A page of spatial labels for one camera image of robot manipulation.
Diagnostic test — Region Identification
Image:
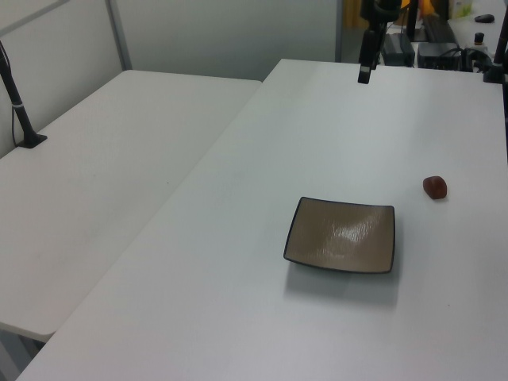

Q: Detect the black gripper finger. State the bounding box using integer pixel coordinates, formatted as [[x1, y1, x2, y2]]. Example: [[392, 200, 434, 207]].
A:
[[357, 29, 378, 85], [374, 21, 389, 71]]

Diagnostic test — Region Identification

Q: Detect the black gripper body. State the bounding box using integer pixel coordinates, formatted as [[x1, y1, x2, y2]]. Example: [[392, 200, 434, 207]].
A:
[[360, 0, 402, 31]]

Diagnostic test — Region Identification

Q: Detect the small reddish-brown food item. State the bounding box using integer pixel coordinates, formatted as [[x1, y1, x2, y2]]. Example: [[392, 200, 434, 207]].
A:
[[421, 175, 449, 201]]

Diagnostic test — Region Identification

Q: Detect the square brown ceramic plate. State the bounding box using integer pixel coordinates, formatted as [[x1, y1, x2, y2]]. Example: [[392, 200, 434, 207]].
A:
[[283, 196, 396, 275]]

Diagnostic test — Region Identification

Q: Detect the black power adapter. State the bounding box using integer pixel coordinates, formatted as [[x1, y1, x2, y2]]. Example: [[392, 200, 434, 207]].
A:
[[381, 33, 416, 65]]

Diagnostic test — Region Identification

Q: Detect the black electronics box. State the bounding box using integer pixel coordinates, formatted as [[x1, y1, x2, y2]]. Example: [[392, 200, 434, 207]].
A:
[[417, 40, 464, 69]]

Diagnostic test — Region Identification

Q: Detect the white side table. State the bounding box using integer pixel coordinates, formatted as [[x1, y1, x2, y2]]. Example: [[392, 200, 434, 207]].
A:
[[0, 69, 264, 343]]

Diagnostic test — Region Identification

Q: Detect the black vertical post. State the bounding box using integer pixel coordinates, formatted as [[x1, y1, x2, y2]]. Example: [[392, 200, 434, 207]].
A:
[[405, 0, 422, 42]]

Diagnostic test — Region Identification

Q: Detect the grey partition post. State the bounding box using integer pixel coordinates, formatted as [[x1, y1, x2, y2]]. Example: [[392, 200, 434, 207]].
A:
[[105, 0, 133, 73]]

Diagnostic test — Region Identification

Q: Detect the black camera stand with cable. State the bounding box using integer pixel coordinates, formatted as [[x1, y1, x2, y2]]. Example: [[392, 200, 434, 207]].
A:
[[0, 39, 48, 150]]

